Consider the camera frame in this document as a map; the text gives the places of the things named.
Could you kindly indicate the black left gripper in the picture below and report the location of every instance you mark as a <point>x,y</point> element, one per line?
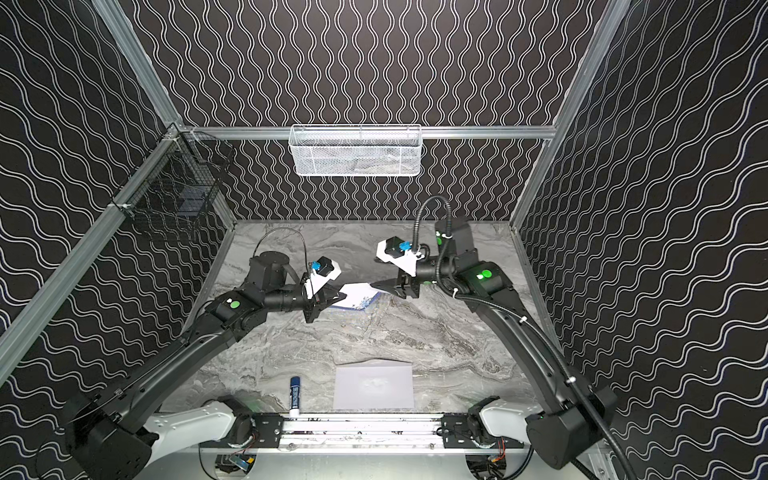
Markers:
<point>310,304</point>

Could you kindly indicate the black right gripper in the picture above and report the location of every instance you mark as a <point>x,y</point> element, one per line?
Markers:
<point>409,283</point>

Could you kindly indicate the floral blue white letter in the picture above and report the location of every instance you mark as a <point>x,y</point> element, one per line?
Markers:
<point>357,296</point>

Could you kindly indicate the white envelope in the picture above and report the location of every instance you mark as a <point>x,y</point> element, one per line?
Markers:
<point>376,384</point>

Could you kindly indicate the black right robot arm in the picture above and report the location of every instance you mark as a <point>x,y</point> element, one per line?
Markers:
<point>570,415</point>

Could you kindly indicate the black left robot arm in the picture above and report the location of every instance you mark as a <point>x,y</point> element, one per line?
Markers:
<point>117,432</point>

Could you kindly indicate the blue white glue stick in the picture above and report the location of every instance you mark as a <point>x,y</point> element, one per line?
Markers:
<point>295,396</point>

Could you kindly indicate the aluminium back crossbar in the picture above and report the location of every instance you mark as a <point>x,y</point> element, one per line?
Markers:
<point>480,132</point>

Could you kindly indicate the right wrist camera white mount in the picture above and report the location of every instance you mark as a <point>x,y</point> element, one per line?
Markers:
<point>400,253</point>

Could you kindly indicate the white wire mesh basket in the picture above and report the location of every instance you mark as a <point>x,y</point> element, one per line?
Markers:
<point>355,150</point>

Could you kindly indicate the black wire basket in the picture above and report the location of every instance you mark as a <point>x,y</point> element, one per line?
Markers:
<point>176,202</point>

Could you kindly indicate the aluminium left side rail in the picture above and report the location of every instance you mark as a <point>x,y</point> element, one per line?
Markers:
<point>33,319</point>

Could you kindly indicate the aluminium corner post right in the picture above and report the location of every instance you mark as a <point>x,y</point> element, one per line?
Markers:
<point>604,31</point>

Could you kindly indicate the aluminium corner post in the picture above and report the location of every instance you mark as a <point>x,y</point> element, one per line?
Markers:
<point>604,31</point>
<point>128,43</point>

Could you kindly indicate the aluminium corner post left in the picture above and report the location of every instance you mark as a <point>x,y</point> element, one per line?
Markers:
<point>128,43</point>

